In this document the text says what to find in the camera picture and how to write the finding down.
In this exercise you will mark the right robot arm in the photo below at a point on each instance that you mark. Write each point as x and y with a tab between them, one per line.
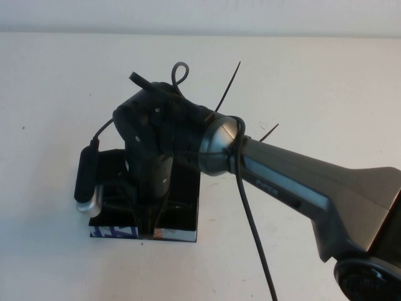
313	188

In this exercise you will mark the black and silver right wrist camera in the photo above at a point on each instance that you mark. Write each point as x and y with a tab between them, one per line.
86	175

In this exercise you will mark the black right camera mount bracket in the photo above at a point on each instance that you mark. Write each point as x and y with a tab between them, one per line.
112	163

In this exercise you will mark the black zip tie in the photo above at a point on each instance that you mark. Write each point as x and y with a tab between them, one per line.
269	132
230	81

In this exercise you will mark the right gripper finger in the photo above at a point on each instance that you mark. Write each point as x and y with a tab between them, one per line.
150	227
142	227

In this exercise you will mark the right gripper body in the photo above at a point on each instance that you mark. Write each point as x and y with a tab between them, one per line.
150	207

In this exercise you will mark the black case with blue-orange print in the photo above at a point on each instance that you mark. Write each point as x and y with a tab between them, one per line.
188	219

